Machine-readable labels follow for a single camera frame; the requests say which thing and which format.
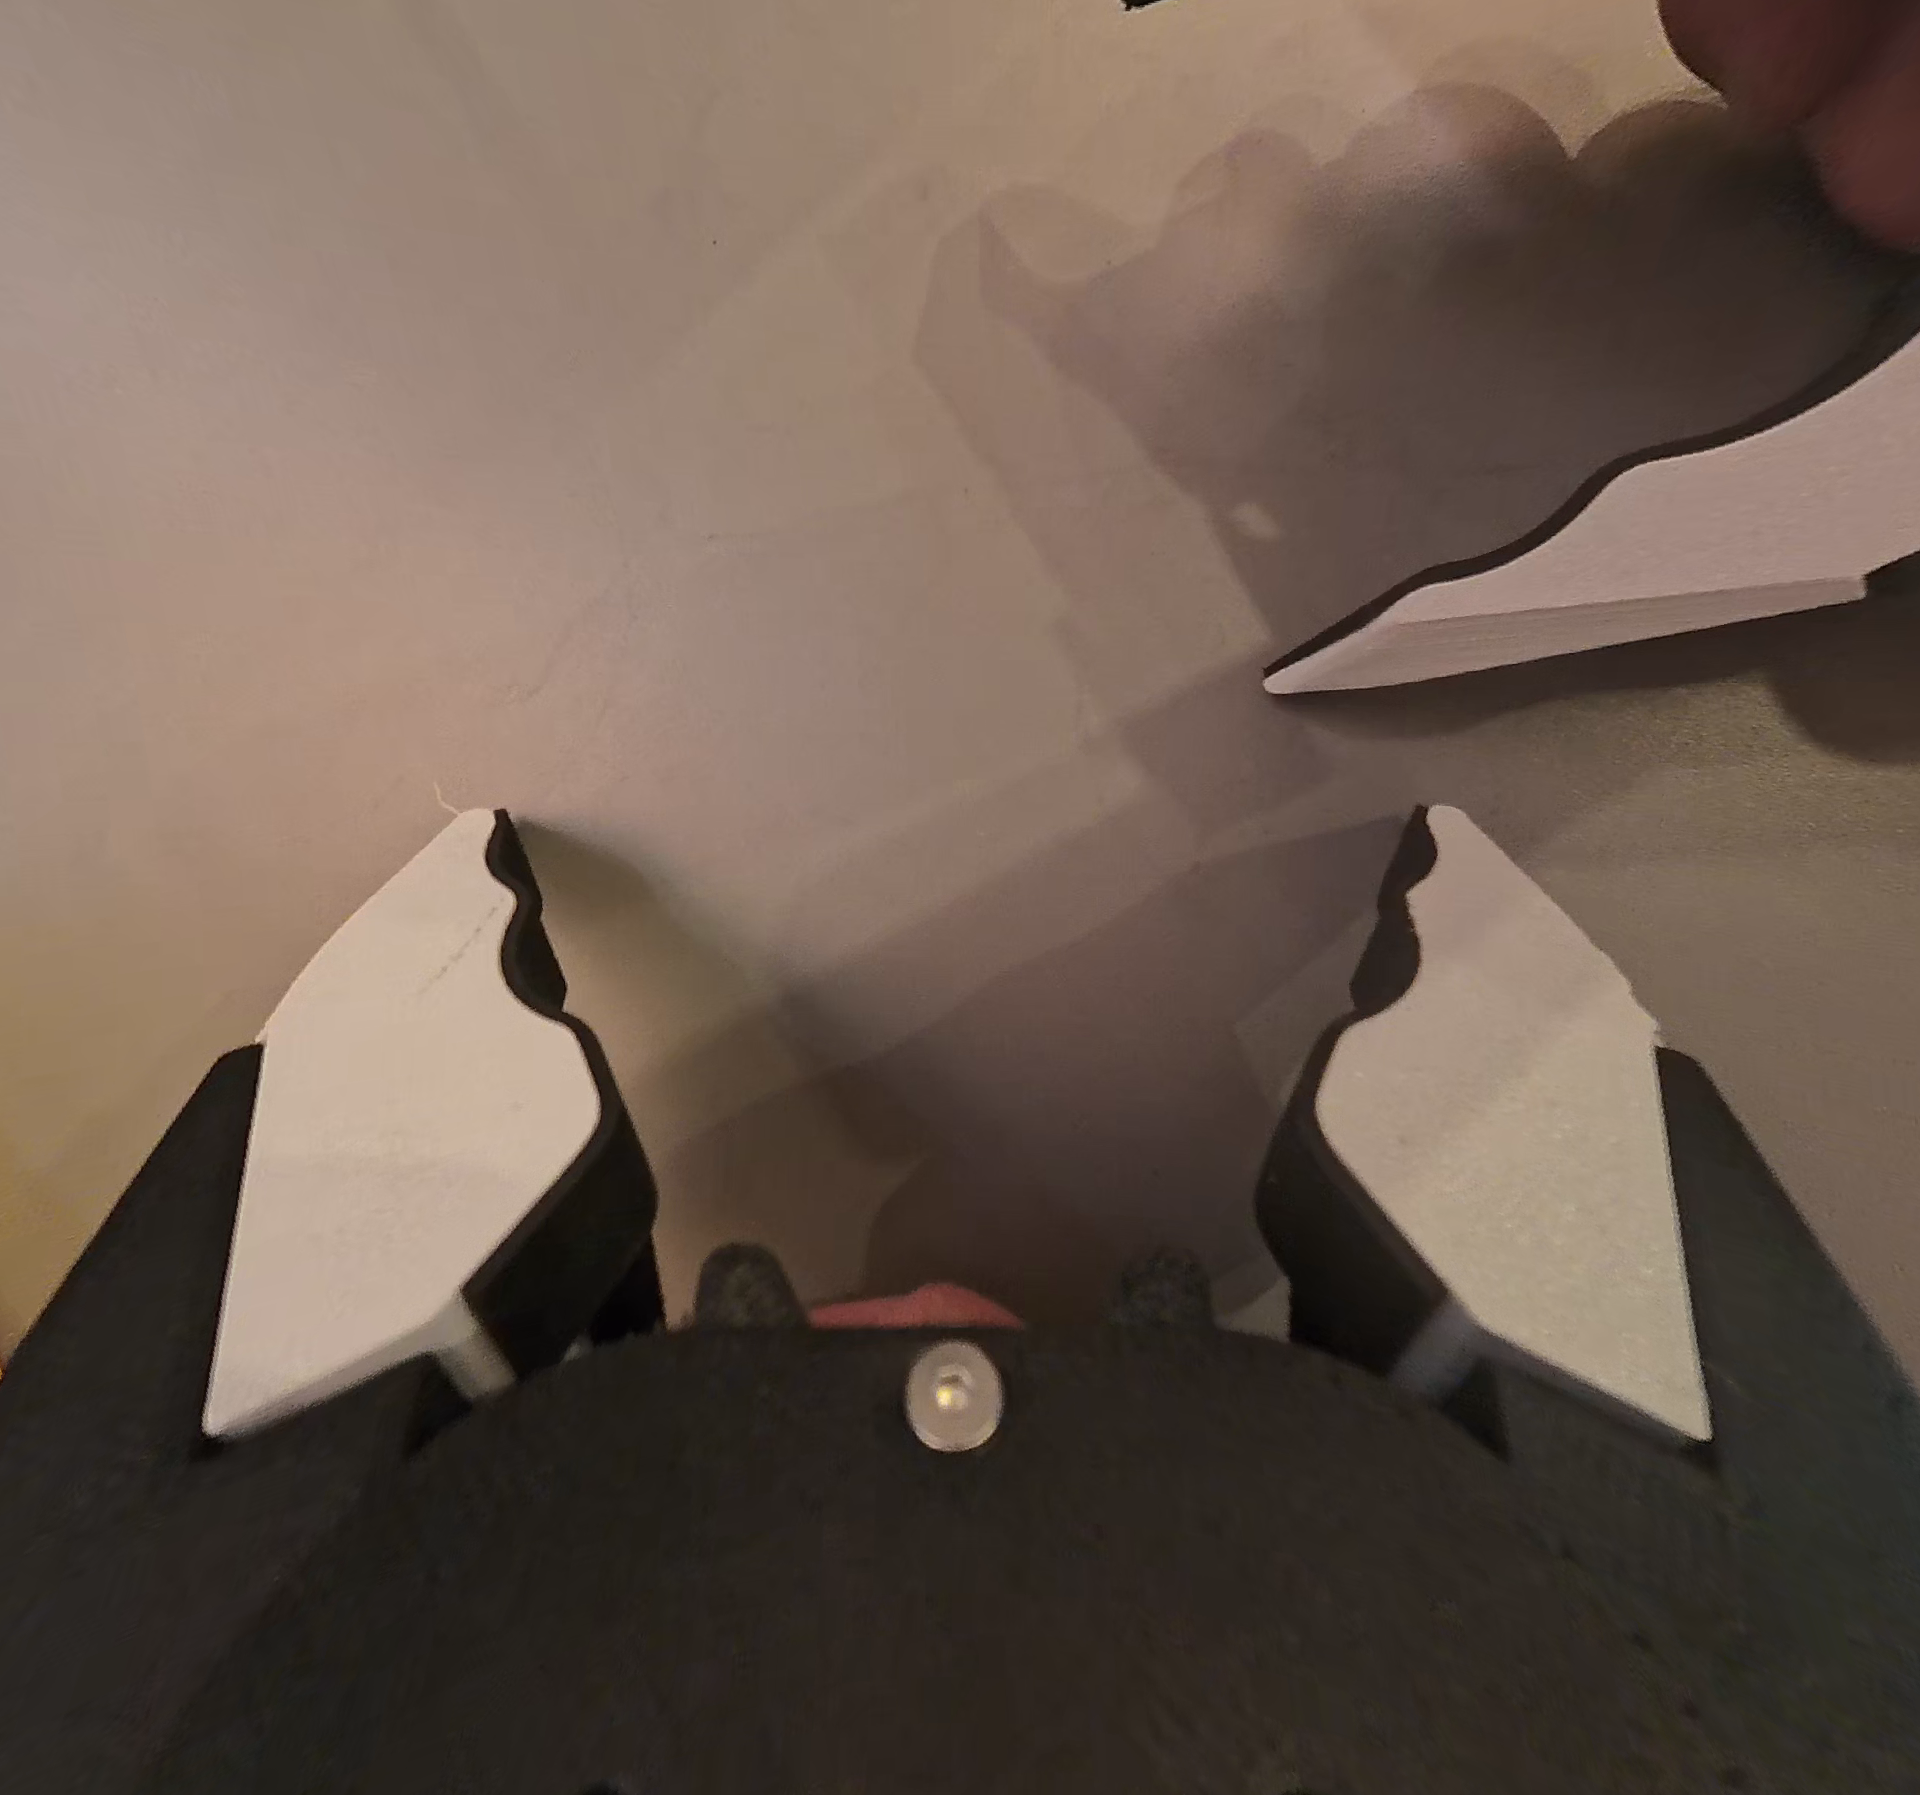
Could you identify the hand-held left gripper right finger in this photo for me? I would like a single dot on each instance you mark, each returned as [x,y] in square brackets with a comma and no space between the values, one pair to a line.
[1519,1168]

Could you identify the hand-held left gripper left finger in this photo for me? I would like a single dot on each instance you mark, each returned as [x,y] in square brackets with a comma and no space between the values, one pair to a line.
[391,1151]

